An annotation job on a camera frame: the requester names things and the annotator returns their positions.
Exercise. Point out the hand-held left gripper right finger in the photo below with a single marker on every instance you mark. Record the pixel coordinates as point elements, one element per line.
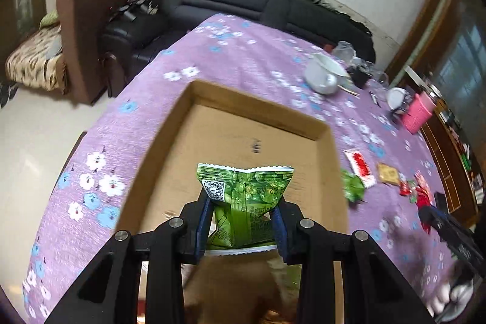
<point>281,233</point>

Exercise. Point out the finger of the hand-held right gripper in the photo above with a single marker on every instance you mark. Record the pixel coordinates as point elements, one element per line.
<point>434,217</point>

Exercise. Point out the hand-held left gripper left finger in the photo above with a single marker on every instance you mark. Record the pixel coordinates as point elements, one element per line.
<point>203,229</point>

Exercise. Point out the long red snack packet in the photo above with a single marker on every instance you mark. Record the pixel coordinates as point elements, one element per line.
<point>423,197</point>

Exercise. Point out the small red snack packet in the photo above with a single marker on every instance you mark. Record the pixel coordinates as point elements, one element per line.
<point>407,188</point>

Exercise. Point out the green grape-print snack packet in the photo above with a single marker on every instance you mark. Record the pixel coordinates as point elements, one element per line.
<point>246,202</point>

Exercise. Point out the tan snack packet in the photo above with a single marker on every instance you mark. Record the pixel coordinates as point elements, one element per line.
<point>388,174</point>

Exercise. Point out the white red snack packet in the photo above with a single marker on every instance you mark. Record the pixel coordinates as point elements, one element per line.
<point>359,166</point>

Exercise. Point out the cardboard box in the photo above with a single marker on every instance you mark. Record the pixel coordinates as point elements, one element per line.
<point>227,134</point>

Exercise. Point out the person's right hand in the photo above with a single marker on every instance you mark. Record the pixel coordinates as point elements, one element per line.
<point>455,295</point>

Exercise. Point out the wooden cabinet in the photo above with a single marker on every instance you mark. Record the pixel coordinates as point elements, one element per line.
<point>452,141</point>

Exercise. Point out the pink plastic container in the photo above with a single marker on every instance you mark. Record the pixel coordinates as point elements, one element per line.
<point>415,113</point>

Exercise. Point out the wooden chopsticks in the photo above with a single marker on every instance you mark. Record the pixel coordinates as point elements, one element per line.
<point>349,89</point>

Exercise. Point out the white cup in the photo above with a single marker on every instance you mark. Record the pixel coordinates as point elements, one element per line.
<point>322,77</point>

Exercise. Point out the dark mug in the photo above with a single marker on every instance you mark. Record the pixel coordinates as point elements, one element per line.
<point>359,75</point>

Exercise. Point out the purple floral tablecloth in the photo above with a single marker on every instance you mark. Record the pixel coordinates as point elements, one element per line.
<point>246,54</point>

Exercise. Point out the clear plastic bag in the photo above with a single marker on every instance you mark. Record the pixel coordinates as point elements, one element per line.
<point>343,50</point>

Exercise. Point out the brown armchair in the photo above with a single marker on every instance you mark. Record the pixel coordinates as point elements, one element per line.
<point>83,24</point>

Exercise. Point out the bed with leaf-patterned cover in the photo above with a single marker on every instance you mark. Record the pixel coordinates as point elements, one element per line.
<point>34,58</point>

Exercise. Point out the green pillow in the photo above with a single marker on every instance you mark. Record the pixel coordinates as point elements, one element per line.
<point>49,20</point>

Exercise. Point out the wooden door frame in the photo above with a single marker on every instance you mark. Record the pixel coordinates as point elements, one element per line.
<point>436,12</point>

